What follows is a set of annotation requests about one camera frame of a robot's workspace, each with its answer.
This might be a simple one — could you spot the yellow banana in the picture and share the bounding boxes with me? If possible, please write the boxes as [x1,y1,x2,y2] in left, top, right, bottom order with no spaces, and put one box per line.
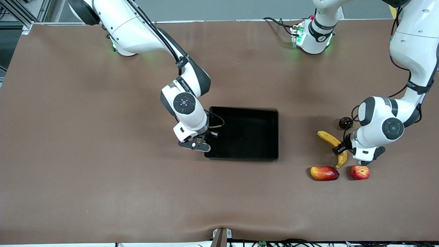
[316,130,348,169]

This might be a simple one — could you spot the small red yellow apple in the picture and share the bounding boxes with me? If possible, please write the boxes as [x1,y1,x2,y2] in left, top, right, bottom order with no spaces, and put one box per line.
[349,165,370,181]

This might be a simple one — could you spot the black rectangular plastic box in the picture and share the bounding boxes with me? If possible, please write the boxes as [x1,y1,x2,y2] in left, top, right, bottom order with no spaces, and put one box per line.
[204,106,279,162]

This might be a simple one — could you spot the red yellow mango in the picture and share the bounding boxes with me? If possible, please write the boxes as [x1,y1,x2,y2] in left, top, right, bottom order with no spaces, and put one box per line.
[310,165,340,181]

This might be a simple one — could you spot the brown table cover mat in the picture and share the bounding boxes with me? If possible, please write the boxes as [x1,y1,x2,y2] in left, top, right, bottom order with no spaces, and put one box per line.
[0,19,439,245]

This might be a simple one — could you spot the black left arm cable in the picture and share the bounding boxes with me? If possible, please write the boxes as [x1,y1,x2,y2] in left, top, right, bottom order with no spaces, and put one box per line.
[342,0,439,146]

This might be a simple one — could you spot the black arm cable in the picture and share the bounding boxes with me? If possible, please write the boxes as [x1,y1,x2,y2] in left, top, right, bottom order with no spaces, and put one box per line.
[342,0,439,146]
[125,0,225,129]

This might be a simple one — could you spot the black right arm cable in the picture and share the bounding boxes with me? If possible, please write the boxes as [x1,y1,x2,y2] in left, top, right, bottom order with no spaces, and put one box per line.
[125,0,225,129]

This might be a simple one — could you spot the black base cable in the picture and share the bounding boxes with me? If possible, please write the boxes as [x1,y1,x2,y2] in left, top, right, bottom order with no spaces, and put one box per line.
[263,16,296,36]

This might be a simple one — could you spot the aluminium frame strut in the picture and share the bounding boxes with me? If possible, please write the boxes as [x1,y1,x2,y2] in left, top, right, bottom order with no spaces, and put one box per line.
[0,0,52,35]

